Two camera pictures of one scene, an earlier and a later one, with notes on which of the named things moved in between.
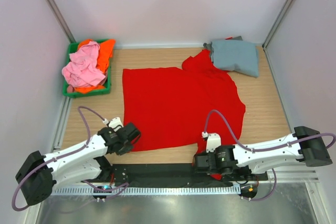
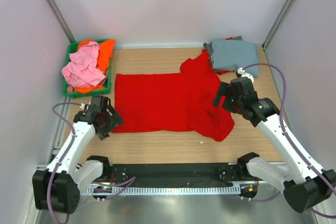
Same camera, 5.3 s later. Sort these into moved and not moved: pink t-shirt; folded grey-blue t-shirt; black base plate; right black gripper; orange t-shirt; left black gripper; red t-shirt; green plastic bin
Moved: left black gripper; red t-shirt; right black gripper
Not moved: folded grey-blue t-shirt; orange t-shirt; black base plate; green plastic bin; pink t-shirt
